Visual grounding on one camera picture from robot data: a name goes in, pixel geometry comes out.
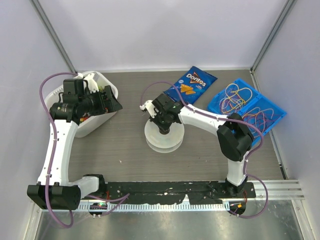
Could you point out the blue Doritos chip bag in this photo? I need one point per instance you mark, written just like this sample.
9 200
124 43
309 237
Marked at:
193 84

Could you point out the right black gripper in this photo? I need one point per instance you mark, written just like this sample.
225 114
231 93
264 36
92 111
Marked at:
162 127

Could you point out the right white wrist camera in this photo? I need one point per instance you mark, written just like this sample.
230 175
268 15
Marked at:
149 107

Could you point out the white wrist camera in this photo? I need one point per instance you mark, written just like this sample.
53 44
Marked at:
91 78
149 107

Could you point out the aluminium corner post right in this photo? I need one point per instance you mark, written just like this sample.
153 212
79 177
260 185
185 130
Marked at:
285 11

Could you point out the white slotted cable duct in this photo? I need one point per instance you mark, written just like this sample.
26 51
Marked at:
185 206

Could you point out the blue plastic cable bin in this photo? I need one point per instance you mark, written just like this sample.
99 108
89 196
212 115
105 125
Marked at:
241 98

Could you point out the aluminium corner post left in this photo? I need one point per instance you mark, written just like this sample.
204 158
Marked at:
52 33

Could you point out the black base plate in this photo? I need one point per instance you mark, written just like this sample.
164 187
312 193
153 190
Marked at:
174 192

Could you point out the translucent white spool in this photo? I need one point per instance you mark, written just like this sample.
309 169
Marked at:
164 143

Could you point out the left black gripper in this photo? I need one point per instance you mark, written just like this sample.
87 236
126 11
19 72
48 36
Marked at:
110 104

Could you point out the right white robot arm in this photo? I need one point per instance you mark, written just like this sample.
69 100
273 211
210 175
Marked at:
234 137

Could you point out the aluminium corner post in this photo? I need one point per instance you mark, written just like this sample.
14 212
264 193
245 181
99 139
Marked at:
285 11
52 33

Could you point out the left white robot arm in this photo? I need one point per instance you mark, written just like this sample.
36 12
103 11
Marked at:
75 109

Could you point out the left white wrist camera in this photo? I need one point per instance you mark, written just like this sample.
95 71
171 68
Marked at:
91 78

